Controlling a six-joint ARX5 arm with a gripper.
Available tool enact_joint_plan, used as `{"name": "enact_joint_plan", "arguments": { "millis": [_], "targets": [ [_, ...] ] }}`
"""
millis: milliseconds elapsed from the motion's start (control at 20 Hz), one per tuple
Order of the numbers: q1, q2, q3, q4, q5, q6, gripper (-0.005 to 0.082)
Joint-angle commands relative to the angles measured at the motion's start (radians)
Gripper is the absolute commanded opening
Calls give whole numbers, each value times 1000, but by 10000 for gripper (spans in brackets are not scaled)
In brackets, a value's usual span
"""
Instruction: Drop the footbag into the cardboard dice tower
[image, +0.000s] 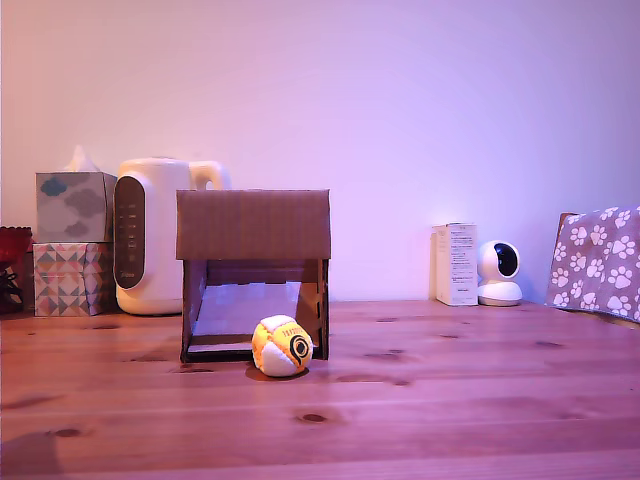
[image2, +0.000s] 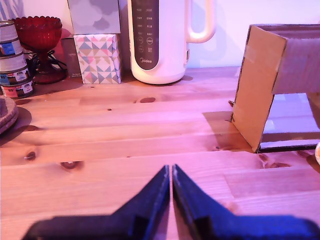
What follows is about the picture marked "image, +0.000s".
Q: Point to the white printed carton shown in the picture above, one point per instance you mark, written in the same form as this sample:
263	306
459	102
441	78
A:
459	265

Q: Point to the cloud print tissue box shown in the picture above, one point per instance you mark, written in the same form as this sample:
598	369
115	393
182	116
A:
70	207

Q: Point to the white electric kettle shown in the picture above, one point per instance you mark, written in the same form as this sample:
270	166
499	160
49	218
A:
160	240

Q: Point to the triangle pattern tissue box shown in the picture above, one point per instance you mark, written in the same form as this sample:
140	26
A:
65	280

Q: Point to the paw print blanket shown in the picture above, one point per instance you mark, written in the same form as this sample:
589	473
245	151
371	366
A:
600	260

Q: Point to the yellow and white footbag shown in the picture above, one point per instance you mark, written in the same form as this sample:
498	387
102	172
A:
280	347

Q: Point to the small white round camera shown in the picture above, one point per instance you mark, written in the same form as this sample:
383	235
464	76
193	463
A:
500	272

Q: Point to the cardboard dice tower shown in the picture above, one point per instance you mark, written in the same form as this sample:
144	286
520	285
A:
252	224

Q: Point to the white tissue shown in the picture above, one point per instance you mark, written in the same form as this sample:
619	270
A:
80	161

